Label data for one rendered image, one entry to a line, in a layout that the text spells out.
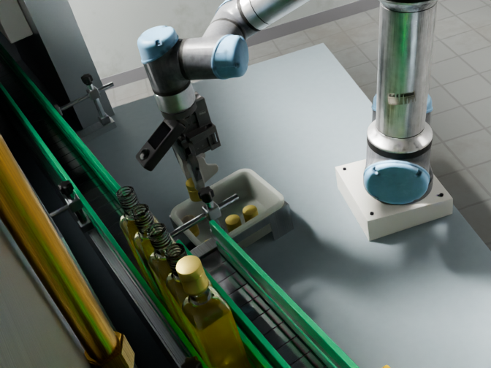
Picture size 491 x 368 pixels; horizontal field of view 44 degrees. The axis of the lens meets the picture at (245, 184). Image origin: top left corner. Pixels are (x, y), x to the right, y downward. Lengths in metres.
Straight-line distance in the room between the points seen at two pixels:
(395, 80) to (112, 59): 2.78
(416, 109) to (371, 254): 0.38
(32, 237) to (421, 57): 0.78
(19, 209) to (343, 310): 0.97
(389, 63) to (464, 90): 2.11
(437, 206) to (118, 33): 2.58
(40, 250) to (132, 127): 1.55
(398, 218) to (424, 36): 0.47
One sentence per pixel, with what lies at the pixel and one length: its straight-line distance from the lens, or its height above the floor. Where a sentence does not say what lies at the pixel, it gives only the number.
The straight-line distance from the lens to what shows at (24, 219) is 0.33.
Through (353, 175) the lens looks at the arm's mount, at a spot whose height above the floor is 0.81.
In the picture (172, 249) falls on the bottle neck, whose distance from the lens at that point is 0.87.
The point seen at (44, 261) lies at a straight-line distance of 0.35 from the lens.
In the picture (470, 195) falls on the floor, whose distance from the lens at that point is 2.54.
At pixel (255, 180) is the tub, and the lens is 1.41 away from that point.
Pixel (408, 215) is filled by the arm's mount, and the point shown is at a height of 0.79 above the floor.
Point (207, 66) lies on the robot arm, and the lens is 1.09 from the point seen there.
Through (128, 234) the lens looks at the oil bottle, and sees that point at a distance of 1.01.
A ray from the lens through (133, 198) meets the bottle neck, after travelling 0.99.
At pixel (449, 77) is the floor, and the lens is 3.23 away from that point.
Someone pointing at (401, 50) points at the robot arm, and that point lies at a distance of 1.00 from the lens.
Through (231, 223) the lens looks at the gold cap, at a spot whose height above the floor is 0.81.
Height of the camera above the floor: 1.73
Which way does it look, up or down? 40 degrees down
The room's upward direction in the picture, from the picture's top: 15 degrees counter-clockwise
